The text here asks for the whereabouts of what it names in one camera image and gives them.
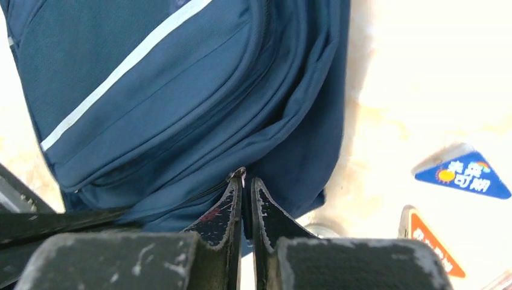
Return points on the small orange eraser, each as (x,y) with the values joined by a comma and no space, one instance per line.
(413,226)

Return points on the blue triangular ruler piece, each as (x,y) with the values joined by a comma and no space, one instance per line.
(461,167)

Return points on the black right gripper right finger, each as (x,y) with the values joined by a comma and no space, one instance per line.
(287,256)

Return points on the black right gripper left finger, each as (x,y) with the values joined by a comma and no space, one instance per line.
(206,255)

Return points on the navy blue student backpack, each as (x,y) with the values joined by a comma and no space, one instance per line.
(153,105)

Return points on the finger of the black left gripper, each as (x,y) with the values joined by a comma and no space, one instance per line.
(23,233)
(16,197)

